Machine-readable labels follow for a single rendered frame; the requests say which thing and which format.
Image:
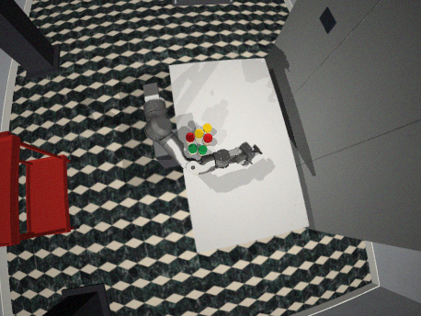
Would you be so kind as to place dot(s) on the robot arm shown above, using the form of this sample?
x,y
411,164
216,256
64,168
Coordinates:
x,y
159,128

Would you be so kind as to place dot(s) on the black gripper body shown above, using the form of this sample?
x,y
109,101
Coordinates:
x,y
247,149

